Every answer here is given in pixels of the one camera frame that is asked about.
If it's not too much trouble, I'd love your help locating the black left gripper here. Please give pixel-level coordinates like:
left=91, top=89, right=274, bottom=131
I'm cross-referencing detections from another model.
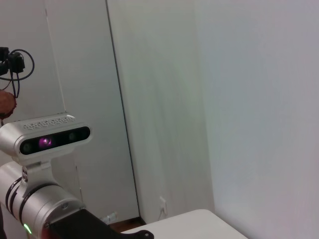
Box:
left=49, top=208, right=154, bottom=239

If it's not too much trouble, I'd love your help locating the brown rounded object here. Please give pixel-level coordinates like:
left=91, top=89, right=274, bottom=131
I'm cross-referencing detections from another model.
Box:
left=0, top=91, right=18, bottom=122

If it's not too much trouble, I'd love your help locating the white wall socket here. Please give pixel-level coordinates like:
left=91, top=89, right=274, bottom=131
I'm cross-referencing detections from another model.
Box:
left=159, top=196, right=168, bottom=215

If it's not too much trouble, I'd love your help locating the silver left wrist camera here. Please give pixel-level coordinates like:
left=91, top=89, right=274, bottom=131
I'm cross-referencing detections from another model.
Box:
left=0, top=114, right=92, bottom=190

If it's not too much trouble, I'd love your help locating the black camera mount with cables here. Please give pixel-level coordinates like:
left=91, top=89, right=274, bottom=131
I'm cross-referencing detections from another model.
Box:
left=0, top=46, right=35, bottom=98

